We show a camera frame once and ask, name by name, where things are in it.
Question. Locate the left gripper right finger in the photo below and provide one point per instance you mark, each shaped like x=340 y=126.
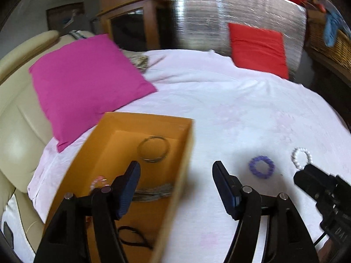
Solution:
x=229 y=189

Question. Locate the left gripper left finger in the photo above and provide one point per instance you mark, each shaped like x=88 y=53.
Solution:
x=123 y=189

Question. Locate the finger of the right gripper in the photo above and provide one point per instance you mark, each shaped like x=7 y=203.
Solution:
x=314 y=182

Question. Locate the thin black hair elastic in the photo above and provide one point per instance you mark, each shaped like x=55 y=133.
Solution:
x=131 y=236

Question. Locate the orange cardboard box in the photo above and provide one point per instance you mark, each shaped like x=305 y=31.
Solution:
x=82 y=228

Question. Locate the pink white blanket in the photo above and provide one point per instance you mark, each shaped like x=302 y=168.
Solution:
x=251 y=121

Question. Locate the beige leather sofa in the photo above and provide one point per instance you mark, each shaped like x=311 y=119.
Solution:
x=31 y=168

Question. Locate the magenta pillow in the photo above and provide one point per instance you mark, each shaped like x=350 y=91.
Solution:
x=78 y=83

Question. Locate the floral patterned cushion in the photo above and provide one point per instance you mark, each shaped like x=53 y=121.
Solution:
x=138 y=59

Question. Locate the red pillow on bed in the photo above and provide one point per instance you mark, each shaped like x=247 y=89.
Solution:
x=258 y=49

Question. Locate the blue cloth in basket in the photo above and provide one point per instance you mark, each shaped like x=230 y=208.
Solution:
x=332 y=25

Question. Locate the wooden cabinet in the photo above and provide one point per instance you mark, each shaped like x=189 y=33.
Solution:
x=137 y=25

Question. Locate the silver foil insulation panel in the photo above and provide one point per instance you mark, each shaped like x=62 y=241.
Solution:
x=203 y=24

